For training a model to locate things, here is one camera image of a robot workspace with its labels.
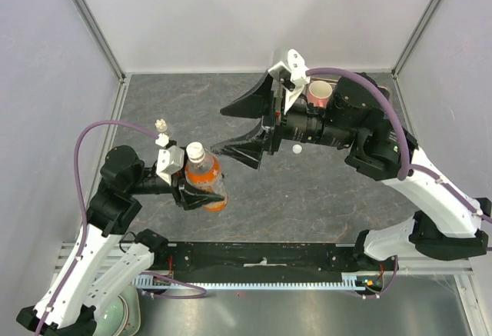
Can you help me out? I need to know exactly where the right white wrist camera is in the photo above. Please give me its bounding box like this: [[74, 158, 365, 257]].
[[268, 48, 311, 115]]

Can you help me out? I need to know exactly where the cream bottle cap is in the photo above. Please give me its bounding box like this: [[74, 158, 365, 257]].
[[155, 119, 168, 133]]

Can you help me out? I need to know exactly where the green ceramic plate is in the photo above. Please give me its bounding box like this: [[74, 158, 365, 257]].
[[120, 284, 141, 336]]

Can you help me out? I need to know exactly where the green ceramic bowl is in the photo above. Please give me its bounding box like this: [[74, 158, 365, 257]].
[[93, 296, 128, 336]]

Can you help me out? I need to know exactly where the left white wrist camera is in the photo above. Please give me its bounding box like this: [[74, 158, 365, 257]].
[[155, 133, 185, 185]]

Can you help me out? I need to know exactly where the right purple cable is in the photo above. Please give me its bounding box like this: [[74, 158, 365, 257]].
[[305, 67, 492, 252]]

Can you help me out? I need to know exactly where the white bottle cap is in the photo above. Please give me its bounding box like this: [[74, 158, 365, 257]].
[[186, 141, 206, 163], [292, 145, 303, 155]]

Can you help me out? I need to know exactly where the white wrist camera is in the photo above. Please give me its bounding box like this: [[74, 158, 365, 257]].
[[268, 48, 311, 115], [155, 133, 185, 185]]

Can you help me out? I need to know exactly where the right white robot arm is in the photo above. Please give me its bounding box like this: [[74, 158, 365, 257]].
[[212, 68, 491, 270]]

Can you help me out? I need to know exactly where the metal tray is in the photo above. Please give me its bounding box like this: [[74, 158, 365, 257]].
[[311, 77, 392, 100]]

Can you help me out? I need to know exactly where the pink mug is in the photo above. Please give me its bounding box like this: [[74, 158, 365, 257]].
[[306, 80, 334, 108]]

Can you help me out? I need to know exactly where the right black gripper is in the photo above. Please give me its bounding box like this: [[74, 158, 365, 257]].
[[211, 67, 356, 171]]

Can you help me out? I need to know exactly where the purple cable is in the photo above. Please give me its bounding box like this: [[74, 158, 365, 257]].
[[305, 67, 492, 252], [34, 119, 208, 336]]

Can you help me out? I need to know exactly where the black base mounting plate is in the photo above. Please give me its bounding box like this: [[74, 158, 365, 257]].
[[125, 241, 389, 274]]

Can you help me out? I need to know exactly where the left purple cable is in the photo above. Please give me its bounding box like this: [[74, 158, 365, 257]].
[[34, 119, 208, 336]]

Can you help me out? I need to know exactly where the orange drink bottle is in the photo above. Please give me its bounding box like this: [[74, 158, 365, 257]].
[[185, 149, 228, 212]]

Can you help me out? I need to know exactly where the slotted cable duct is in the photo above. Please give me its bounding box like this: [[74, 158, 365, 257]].
[[131, 273, 383, 291]]

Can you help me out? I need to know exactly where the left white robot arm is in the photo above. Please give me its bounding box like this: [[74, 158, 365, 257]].
[[16, 142, 228, 335]]

